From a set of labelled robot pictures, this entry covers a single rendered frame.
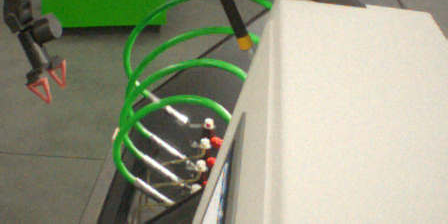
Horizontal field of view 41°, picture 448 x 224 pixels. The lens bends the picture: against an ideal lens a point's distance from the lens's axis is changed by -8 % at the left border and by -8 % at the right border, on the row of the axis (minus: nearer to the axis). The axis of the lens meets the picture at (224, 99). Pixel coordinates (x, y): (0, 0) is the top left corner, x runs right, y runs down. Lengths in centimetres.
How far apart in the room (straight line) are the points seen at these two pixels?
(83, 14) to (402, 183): 435
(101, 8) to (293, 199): 432
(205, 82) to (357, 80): 105
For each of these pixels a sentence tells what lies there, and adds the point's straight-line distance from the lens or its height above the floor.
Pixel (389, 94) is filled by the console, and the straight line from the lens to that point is 61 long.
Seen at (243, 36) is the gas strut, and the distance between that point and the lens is 90.
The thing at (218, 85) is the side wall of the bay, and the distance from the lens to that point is 165.
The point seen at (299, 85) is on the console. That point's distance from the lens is 60.
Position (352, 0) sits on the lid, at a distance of 85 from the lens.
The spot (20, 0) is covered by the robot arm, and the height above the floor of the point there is 127.
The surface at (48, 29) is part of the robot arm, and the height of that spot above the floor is 120.
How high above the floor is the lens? 181
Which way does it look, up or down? 27 degrees down
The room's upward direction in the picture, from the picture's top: 4 degrees clockwise
